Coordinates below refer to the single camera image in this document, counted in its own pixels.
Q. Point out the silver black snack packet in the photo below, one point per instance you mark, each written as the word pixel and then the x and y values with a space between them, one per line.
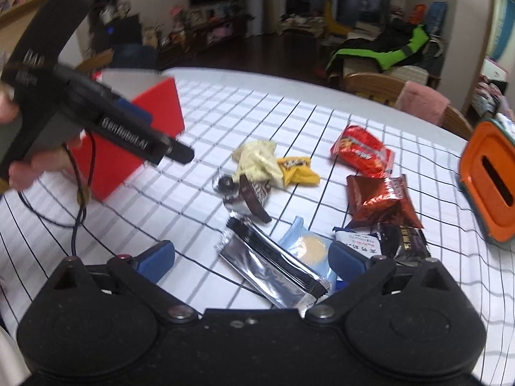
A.
pixel 261 261

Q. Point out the dark red foil packet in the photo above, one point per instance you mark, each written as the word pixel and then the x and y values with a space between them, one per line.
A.
pixel 378 201

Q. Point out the person's left hand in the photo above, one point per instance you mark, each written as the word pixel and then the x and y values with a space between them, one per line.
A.
pixel 40 165

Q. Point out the checked white tablecloth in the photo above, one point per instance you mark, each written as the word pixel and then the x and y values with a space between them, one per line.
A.
pixel 281 128

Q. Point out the yellow snack packet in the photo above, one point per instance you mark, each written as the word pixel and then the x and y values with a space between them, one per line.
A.
pixel 301 175

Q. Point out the orange bag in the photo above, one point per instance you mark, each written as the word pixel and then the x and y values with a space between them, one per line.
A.
pixel 418 14

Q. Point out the light blue biscuit packet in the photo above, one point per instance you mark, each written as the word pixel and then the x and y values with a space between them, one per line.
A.
pixel 312 249

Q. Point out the sofa with cream cover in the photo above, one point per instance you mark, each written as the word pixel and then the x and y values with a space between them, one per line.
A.
pixel 406 74

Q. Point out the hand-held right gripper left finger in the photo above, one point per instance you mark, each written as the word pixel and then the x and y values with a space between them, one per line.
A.
pixel 155 261

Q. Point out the cream snack wrapper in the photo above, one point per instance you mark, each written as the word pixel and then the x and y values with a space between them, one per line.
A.
pixel 257 161

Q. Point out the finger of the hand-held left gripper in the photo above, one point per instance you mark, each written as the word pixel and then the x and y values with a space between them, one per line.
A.
pixel 181 152
pixel 134 110

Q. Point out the orange tissue box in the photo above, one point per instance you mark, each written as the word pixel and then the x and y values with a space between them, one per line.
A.
pixel 483 161

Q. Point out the wooden chair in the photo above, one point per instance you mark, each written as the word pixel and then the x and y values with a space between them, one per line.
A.
pixel 374 86

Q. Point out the white cardboard box red edge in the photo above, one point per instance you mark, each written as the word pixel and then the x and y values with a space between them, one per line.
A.
pixel 149 128

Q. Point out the cluttered coffee table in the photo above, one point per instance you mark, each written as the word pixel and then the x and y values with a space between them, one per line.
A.
pixel 301 26

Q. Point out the round dark chocolate ball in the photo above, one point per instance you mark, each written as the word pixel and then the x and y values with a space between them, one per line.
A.
pixel 224 185

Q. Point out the blue bag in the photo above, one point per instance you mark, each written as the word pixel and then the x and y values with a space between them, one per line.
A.
pixel 437 16

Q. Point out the brown chocolate packet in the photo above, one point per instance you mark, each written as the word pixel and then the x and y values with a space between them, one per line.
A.
pixel 251 197

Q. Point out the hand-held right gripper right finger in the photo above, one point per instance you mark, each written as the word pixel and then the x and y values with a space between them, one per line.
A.
pixel 348 263

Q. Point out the dark blue cloth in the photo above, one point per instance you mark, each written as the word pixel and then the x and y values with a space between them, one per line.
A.
pixel 132 56

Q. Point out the green black jacket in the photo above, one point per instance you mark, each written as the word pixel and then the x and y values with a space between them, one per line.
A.
pixel 362 54

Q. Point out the red snack packet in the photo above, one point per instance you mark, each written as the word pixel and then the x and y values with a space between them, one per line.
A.
pixel 360 148

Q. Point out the dark television cabinet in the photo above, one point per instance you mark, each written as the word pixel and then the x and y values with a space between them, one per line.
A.
pixel 201 32

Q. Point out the yellow toy giraffe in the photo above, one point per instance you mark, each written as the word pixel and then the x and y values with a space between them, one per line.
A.
pixel 328 16

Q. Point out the pink towel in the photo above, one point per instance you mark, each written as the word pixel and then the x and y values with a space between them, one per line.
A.
pixel 422 102

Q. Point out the white blue snack packet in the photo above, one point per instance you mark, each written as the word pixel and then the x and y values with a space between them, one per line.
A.
pixel 358 245

